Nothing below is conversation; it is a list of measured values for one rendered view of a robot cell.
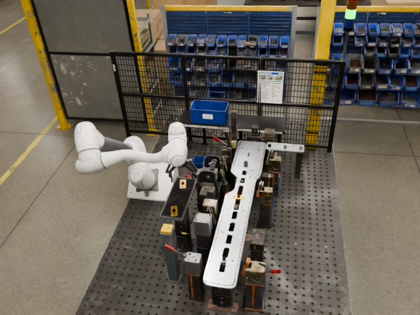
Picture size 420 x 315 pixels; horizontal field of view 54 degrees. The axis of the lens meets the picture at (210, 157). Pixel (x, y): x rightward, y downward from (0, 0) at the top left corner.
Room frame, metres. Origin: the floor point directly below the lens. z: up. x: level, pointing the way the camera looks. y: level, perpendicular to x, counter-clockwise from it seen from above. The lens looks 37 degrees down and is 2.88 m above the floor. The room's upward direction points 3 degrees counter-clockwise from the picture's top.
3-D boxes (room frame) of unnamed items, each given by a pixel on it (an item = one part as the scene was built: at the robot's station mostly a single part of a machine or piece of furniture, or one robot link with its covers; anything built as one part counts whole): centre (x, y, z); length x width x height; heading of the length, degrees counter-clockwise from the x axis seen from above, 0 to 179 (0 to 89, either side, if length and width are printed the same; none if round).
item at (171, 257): (1.63, 0.27, 0.92); 0.08 x 0.08 x 0.44; 76
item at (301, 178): (2.53, -0.70, 0.84); 0.11 x 0.06 x 0.29; 76
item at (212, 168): (2.17, 0.00, 0.94); 0.18 x 0.13 x 0.49; 166
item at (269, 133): (2.71, -0.48, 0.88); 0.08 x 0.08 x 0.36; 76
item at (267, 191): (2.04, -0.36, 0.87); 0.12 x 0.09 x 0.35; 76
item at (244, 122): (2.95, -0.20, 1.02); 0.90 x 0.22 x 0.03; 76
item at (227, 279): (2.01, -0.18, 1.00); 1.38 x 0.22 x 0.02; 166
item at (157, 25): (5.87, 0.61, 0.52); 1.21 x 0.81 x 1.05; 172
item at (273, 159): (2.37, -0.48, 0.87); 0.12 x 0.09 x 0.35; 76
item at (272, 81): (2.99, -0.52, 1.30); 0.23 x 0.02 x 0.31; 76
